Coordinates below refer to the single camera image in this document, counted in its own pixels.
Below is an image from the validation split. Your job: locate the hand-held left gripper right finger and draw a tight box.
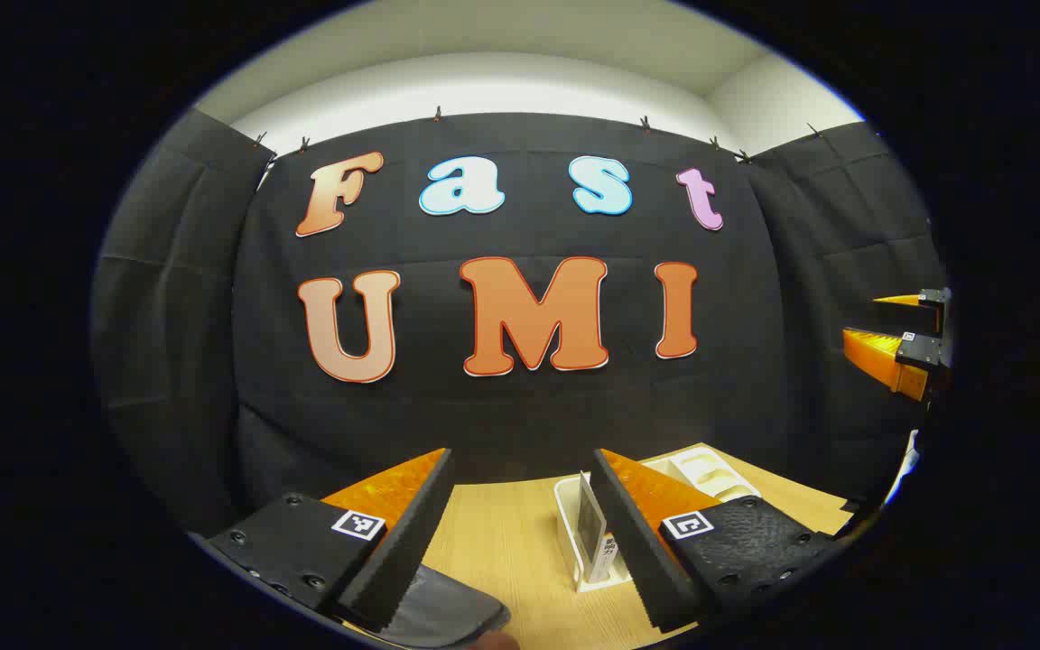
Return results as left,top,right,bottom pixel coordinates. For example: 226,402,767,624
590,449,848,633

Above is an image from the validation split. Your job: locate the black backdrop cloth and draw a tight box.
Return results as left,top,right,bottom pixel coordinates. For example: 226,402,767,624
91,108,950,543

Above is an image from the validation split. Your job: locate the white photo cover book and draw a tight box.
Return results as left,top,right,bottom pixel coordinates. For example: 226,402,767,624
577,471,620,583

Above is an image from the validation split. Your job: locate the grey schoolbag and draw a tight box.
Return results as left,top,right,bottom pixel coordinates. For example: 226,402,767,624
339,564,512,649

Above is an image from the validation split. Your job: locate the white bookshelf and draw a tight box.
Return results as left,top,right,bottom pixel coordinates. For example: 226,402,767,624
554,442,763,594

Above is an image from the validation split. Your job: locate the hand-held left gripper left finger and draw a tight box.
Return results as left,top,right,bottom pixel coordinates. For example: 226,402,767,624
204,449,456,633

